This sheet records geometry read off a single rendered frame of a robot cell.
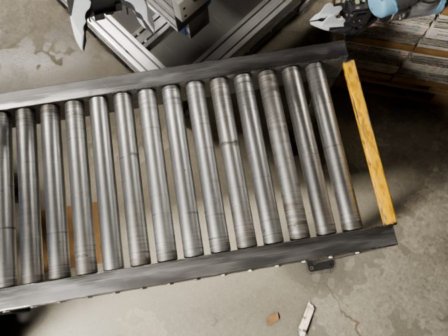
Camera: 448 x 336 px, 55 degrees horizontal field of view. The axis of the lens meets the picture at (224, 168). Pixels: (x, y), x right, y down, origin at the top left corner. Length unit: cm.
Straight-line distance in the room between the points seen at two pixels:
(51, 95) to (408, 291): 152
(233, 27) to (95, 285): 123
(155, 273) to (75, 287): 19
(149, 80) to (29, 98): 32
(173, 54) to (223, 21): 26
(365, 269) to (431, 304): 29
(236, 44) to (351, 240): 108
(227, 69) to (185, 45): 75
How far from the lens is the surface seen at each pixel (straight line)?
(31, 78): 227
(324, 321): 188
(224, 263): 104
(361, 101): 116
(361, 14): 128
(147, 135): 112
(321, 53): 122
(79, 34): 74
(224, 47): 187
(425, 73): 194
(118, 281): 107
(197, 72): 117
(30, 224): 116
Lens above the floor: 184
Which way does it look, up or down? 75 degrees down
